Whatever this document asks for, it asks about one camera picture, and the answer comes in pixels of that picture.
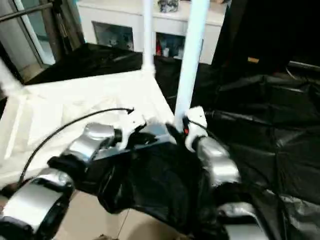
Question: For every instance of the white plastic table leg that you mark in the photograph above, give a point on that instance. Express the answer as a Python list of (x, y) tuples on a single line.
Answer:
[(8, 77), (147, 35), (192, 55)]

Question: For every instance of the white plastic table top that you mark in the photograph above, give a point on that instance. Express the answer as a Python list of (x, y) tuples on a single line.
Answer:
[(62, 105)]

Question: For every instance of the black mat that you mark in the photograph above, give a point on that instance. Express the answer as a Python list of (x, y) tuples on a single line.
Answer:
[(250, 137)]

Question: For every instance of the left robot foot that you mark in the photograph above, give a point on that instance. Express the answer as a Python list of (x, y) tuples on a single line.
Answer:
[(102, 237)]

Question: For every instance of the blue white patterned jar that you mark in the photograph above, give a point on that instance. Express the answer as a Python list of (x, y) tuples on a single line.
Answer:
[(168, 6)]

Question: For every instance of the white glass door cabinet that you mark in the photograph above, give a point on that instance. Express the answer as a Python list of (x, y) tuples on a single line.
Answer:
[(120, 12)]

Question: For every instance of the long dark rod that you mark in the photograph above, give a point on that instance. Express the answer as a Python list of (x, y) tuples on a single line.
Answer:
[(305, 65)]

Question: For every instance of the metal framed glass door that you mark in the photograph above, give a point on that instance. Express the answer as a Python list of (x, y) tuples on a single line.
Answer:
[(32, 35)]

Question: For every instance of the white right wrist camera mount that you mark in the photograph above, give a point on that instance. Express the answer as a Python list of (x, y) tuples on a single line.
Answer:
[(197, 120)]

